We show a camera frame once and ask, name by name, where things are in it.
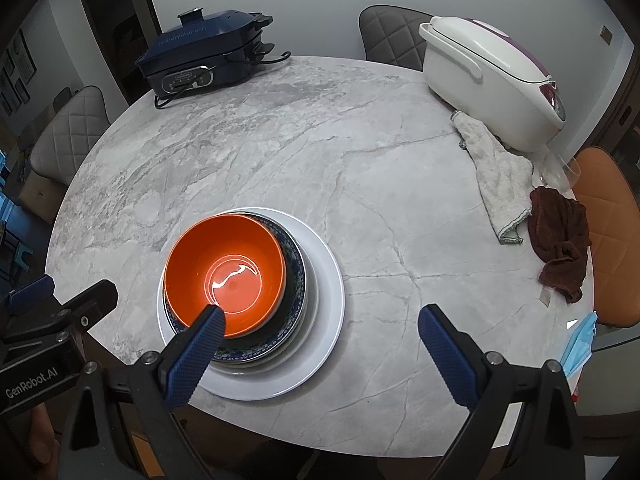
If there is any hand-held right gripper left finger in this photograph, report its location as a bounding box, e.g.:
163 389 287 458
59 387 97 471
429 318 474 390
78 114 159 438
59 305 226 480

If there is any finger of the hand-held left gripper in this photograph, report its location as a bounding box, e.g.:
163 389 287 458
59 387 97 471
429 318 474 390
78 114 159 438
55 280 119 346
0 275 61 341

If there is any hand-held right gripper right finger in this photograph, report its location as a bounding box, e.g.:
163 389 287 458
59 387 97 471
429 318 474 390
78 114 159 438
417 304 586 480

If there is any orange bowl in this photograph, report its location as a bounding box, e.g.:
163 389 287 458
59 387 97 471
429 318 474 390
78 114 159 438
163 214 287 338

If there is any blue patterned ceramic bowl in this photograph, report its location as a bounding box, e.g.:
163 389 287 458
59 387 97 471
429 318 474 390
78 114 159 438
165 212 307 362

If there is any large white plate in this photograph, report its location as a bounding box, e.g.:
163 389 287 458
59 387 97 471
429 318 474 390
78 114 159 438
156 207 346 402

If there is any blue plastic stool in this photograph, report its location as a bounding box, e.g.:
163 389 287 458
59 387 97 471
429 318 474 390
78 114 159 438
0 190 38 271

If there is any blue face mask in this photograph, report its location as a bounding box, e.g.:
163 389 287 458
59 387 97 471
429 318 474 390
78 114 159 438
559 311 598 376

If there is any beige quilted chair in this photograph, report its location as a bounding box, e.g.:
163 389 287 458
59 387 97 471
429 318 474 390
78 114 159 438
30 85 112 188

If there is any brown cloth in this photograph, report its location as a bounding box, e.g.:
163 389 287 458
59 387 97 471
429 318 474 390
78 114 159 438
528 186 593 304

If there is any white dish cloth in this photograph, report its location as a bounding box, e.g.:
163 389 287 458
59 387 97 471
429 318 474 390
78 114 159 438
450 110 533 246

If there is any orange chair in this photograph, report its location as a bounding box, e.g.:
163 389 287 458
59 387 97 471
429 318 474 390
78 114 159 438
570 146 640 328

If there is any clear drinking glass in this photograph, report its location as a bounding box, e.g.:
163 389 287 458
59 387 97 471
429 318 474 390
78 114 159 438
537 152 581 193

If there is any white and purple rice cooker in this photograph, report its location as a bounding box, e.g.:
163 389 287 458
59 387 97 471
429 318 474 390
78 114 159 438
418 15 567 153

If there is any dark blue electric cooking pot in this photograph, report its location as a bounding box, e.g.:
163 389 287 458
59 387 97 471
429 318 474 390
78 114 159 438
136 6 275 97

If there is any grey quilted chair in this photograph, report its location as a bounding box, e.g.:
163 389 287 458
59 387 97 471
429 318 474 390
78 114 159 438
359 5 436 72

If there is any framed wall picture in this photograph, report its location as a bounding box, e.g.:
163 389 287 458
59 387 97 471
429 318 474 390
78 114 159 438
0 35 37 116

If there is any black power cable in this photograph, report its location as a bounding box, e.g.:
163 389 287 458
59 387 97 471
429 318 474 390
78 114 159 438
154 50 292 110

